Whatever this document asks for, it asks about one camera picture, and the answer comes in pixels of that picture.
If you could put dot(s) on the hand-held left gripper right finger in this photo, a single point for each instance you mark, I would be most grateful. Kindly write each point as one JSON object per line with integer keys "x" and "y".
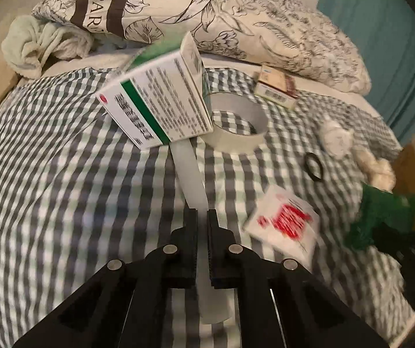
{"x": 214, "y": 246}

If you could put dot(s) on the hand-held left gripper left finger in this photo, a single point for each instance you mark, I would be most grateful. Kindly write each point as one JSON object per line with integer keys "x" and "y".
{"x": 191, "y": 239}

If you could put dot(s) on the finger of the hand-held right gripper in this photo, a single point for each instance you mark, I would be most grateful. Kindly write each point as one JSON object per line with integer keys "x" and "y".
{"x": 392, "y": 239}

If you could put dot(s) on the green cloth piece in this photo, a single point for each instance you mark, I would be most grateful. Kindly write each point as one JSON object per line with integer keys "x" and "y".
{"x": 377, "y": 214}

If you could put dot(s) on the translucent white strip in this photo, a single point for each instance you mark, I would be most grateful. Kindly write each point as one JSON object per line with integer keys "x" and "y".
{"x": 191, "y": 181}

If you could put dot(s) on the small cream and red box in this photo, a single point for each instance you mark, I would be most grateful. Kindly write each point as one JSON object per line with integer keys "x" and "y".
{"x": 272, "y": 87}

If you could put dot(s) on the red and white sachet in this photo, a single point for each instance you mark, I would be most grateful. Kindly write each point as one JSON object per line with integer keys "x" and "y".
{"x": 283, "y": 221}

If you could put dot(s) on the clear tape roll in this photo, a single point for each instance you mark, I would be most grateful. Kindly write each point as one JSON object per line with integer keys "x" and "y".
{"x": 229, "y": 143}

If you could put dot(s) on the green and white medicine box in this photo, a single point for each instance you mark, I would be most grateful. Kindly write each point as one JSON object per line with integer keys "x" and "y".
{"x": 156, "y": 105}

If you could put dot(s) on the cream bed sheet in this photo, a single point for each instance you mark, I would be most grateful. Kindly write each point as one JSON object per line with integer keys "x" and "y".
{"x": 341, "y": 96}

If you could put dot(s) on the teal curtain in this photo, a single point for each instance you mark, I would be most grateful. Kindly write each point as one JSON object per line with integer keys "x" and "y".
{"x": 374, "y": 25}

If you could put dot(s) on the floral cream pillow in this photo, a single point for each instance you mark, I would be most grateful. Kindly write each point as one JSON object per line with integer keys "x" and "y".
{"x": 247, "y": 25}

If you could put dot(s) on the pale green towel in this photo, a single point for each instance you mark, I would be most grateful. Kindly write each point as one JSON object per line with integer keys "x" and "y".
{"x": 33, "y": 47}

